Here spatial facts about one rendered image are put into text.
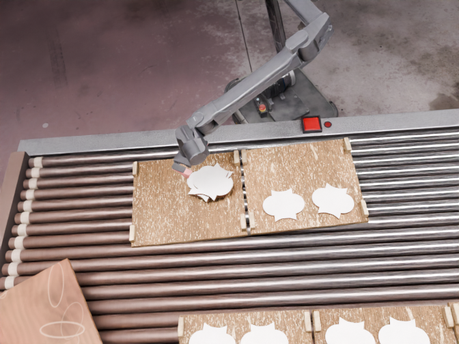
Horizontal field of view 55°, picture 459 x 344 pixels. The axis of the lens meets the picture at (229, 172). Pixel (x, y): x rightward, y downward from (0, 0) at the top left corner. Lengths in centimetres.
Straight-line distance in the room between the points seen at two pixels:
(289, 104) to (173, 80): 97
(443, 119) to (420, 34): 178
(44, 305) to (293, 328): 77
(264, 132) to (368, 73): 163
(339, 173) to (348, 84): 159
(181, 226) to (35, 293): 51
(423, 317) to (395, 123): 75
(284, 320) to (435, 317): 46
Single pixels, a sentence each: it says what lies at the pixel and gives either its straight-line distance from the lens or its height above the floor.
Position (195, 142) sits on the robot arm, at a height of 127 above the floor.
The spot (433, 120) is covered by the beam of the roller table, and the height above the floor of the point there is 92.
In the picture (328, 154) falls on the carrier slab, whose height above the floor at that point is 94.
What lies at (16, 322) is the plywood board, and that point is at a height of 104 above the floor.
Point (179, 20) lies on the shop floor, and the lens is 376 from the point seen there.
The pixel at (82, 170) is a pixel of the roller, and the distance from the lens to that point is 186.
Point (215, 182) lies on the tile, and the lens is 160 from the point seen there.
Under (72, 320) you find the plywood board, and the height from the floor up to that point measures 104.
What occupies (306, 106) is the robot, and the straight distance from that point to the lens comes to 273.
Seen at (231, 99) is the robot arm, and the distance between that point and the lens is 136.
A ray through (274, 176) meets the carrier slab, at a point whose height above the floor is 94.
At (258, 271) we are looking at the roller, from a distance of 153.
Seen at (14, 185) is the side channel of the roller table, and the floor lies 95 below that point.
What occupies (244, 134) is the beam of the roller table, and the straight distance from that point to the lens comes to 180.
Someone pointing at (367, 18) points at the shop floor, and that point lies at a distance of 371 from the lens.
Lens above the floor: 237
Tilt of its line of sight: 59 degrees down
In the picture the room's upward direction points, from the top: 9 degrees counter-clockwise
